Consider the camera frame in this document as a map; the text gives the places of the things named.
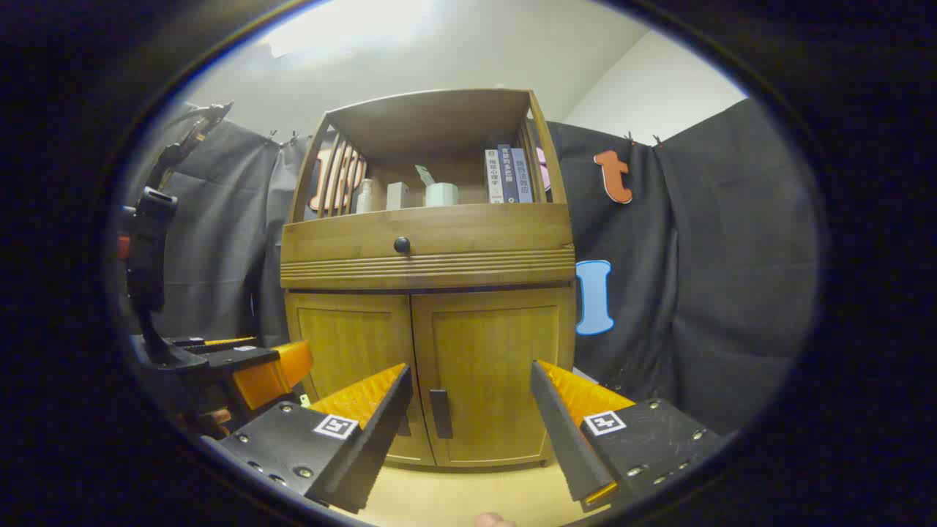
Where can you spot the pale green cup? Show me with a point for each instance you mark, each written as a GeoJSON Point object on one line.
{"type": "Point", "coordinates": [442, 195]}

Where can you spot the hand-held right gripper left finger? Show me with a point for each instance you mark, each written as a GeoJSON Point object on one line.
{"type": "Point", "coordinates": [373, 446]}

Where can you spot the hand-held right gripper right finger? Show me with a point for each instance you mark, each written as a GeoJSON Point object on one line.
{"type": "Point", "coordinates": [567, 439]}

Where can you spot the small white box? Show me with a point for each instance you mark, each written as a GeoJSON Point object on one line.
{"type": "Point", "coordinates": [397, 196]}

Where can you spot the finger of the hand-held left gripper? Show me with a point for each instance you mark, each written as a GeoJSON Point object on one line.
{"type": "Point", "coordinates": [271, 377]}
{"type": "Point", "coordinates": [212, 341]}

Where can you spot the wooden shoe cabinet door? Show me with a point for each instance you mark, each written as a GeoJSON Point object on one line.
{"type": "Point", "coordinates": [490, 337]}
{"type": "Point", "coordinates": [344, 337]}

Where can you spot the wooden double-door shoe cabinet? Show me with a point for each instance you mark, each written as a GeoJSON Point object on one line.
{"type": "Point", "coordinates": [432, 117]}

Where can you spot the light blue book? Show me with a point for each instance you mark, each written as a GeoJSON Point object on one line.
{"type": "Point", "coordinates": [523, 176]}

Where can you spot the black round drawer knob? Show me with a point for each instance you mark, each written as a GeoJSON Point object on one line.
{"type": "Point", "coordinates": [402, 245]}

